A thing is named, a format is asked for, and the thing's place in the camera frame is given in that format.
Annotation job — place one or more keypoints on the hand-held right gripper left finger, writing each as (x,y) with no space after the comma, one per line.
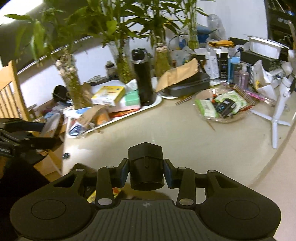
(124,173)

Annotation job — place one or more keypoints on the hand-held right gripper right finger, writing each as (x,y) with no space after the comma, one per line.
(168,173)

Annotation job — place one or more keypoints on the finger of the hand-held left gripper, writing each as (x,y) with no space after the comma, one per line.
(39,143)
(25,126)

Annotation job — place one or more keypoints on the black adapter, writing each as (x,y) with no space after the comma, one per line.
(145,164)

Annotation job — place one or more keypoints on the dark green bottle cap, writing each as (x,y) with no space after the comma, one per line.
(66,155)

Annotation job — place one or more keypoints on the wooden chair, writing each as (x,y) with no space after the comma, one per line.
(11,92)

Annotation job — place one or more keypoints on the glass vase with dried flowers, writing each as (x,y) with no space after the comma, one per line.
(74,85)

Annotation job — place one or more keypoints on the white tray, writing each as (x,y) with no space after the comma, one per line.
(138,106)

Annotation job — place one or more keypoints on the green tissue pack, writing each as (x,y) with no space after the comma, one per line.
(129,99)

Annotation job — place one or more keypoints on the yellow medicine box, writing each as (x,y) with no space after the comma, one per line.
(107,95)

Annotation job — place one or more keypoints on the glass bowl of snacks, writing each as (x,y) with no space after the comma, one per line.
(222,106)

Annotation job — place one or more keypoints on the black zip case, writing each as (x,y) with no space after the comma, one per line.
(189,85)

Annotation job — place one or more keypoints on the black thermos bottle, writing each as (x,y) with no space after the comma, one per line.
(143,76)

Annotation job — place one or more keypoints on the brown paper envelope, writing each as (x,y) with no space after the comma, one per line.
(178,74)

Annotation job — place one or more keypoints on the slim glass vase with bamboo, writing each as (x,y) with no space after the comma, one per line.
(163,61)

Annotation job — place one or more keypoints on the blue carton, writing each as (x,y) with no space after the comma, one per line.
(234,69)

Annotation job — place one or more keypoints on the pink pump bottle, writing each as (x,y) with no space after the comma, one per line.
(243,75)

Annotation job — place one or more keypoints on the white tripod gimbal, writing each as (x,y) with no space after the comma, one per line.
(279,104)

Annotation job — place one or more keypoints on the white plastic bag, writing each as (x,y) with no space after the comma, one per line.
(263,78)

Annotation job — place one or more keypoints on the white food container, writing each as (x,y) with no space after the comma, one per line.
(266,46)

